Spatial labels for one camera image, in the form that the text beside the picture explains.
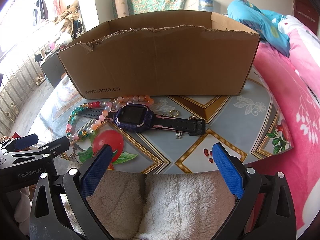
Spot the multicolour bead necklace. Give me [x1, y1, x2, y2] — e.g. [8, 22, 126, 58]
[65, 99, 123, 141]

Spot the purple black smart watch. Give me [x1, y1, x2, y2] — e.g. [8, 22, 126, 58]
[68, 101, 206, 136]

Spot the white fleece garment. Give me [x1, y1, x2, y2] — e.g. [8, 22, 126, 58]
[61, 169, 238, 240]

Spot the fruit pattern tablecloth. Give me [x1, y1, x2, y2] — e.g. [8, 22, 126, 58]
[30, 69, 293, 174]

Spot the dark grey cabinet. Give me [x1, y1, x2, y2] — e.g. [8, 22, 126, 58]
[41, 53, 66, 88]

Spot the small gold earring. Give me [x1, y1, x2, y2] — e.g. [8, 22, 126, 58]
[189, 115, 198, 120]

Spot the pink floral quilt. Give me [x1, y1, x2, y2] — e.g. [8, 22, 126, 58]
[253, 15, 319, 239]

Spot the pile of clothes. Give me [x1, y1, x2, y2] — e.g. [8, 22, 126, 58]
[54, 0, 84, 40]

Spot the brown cardboard box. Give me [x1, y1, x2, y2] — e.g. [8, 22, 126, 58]
[58, 10, 260, 100]

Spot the blue rolled blanket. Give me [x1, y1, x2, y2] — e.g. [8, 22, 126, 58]
[227, 0, 290, 57]

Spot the dark red door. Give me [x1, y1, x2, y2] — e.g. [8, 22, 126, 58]
[293, 0, 319, 34]

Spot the blue water dispenser bottle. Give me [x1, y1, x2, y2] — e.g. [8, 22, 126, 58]
[198, 0, 214, 12]

